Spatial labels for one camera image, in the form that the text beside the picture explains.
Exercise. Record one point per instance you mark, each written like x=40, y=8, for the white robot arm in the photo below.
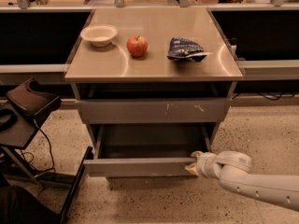
x=232, y=170

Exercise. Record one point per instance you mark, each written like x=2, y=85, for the grey drawer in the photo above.
x=126, y=111
x=142, y=150

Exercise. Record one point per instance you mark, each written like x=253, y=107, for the grey metal drawer cabinet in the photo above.
x=112, y=73

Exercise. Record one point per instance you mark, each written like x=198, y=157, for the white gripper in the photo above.
x=206, y=164

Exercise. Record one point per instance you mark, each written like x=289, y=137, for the blue chip bag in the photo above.
x=183, y=49

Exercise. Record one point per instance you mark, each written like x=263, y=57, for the grey top drawer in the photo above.
x=126, y=111

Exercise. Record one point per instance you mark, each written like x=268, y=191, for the red apple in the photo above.
x=137, y=45

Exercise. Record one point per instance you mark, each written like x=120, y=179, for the white bowl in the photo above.
x=99, y=35

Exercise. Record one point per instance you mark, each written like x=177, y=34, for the dark brown headset device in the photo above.
x=32, y=103

